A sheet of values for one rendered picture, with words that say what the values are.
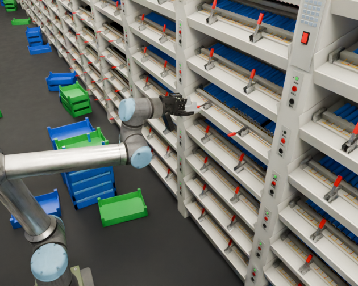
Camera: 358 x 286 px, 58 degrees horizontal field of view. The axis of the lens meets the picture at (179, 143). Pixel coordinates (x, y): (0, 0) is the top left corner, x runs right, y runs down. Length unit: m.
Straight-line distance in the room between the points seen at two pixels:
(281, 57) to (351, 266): 0.71
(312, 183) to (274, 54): 0.45
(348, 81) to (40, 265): 1.34
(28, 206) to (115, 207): 0.90
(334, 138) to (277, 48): 0.34
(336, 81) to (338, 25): 0.16
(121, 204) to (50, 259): 0.88
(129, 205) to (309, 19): 1.72
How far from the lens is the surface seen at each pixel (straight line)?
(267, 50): 1.13
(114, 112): 3.12
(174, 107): 1.40
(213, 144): 1.62
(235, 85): 1.31
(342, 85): 0.97
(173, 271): 1.97
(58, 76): 4.19
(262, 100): 1.22
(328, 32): 1.00
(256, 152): 1.30
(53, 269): 1.56
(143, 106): 1.32
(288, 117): 1.12
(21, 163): 1.22
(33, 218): 1.57
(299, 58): 1.03
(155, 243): 2.09
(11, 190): 1.45
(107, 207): 2.33
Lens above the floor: 1.65
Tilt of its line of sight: 35 degrees down
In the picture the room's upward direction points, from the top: straight up
